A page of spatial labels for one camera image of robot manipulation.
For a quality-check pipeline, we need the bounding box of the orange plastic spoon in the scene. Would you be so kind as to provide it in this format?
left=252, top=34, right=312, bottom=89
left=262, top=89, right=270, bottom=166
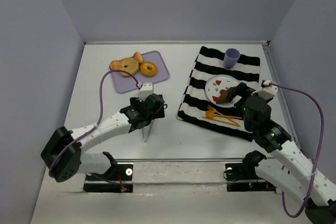
left=206, top=111, right=242, bottom=120

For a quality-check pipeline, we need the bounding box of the watermelon pattern plate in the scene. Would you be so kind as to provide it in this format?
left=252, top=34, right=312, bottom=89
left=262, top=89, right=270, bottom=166
left=205, top=74, right=241, bottom=108

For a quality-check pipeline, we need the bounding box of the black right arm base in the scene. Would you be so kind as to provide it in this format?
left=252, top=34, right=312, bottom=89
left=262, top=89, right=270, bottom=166
left=223, top=151, right=276, bottom=192

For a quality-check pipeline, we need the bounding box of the lavender plastic tray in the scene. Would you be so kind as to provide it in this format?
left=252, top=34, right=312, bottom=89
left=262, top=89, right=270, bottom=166
left=111, top=50, right=170, bottom=93

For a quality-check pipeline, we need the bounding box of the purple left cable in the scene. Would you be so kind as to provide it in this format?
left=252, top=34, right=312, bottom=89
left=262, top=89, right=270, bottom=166
left=48, top=70, right=142, bottom=179

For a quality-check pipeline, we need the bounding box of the metal table edge rail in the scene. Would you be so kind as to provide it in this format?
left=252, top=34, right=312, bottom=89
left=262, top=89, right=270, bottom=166
left=84, top=40, right=269, bottom=46

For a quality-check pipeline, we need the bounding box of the brown chocolate croissant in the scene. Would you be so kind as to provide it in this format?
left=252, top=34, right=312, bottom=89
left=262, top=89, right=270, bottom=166
left=216, top=87, right=234, bottom=104

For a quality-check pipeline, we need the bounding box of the large beige bagel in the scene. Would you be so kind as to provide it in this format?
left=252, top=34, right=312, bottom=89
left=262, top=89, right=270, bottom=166
left=119, top=57, right=139, bottom=77

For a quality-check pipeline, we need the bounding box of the purple cable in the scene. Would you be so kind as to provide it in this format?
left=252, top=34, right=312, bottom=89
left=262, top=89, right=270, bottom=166
left=269, top=82, right=325, bottom=218
left=48, top=70, right=142, bottom=179

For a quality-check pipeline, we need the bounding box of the black white striped cloth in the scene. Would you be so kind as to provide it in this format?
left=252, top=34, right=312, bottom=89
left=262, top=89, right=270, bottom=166
left=177, top=46, right=260, bottom=142

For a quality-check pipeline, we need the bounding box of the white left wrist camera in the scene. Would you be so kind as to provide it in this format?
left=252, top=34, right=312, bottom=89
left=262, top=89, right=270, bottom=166
left=138, top=82, right=153, bottom=101

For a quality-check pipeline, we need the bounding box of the lavender plastic cup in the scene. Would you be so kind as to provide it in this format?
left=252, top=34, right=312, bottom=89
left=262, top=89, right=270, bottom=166
left=223, top=48, right=240, bottom=69

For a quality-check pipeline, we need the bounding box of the orange plastic fork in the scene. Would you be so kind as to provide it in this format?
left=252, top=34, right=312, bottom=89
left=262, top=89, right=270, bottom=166
left=207, top=105, right=222, bottom=114

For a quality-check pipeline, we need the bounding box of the orange plastic knife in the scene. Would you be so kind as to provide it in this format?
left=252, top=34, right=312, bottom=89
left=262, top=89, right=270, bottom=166
left=202, top=115, right=241, bottom=127

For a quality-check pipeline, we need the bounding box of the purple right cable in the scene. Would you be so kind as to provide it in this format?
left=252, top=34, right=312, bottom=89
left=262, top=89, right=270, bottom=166
left=269, top=82, right=325, bottom=218

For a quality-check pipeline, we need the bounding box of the small glazed bread roll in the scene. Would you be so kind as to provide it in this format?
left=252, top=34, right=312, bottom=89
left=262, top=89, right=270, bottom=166
left=132, top=51, right=144, bottom=65

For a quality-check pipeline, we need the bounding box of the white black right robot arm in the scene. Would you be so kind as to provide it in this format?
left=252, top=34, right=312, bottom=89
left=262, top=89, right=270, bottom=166
left=225, top=80, right=335, bottom=223

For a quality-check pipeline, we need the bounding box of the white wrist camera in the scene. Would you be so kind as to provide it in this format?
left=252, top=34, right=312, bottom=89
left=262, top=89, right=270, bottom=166
left=138, top=82, right=153, bottom=101
left=251, top=80, right=278, bottom=103

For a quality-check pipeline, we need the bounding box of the orange glazed donut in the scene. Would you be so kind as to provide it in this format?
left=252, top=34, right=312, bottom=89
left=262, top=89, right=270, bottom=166
left=140, top=61, right=158, bottom=77

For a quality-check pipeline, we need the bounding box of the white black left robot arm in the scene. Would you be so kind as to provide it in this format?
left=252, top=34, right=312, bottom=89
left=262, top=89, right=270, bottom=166
left=41, top=93, right=167, bottom=183

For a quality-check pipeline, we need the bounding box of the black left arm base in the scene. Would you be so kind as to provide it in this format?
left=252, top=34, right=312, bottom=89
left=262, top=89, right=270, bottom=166
left=83, top=152, right=133, bottom=193

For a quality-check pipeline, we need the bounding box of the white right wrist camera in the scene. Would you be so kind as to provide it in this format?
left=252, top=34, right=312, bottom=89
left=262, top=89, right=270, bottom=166
left=251, top=80, right=278, bottom=103

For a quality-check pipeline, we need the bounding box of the pale round bread bun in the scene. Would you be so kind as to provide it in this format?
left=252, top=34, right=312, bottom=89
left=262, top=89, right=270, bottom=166
left=109, top=60, right=121, bottom=70

